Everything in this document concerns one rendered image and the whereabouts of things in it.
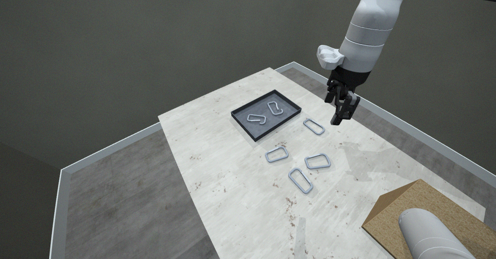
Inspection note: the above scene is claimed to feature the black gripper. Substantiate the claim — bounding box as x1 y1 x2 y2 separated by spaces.
324 66 371 125

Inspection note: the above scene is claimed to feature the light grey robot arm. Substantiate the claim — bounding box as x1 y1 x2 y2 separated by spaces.
317 0 476 259

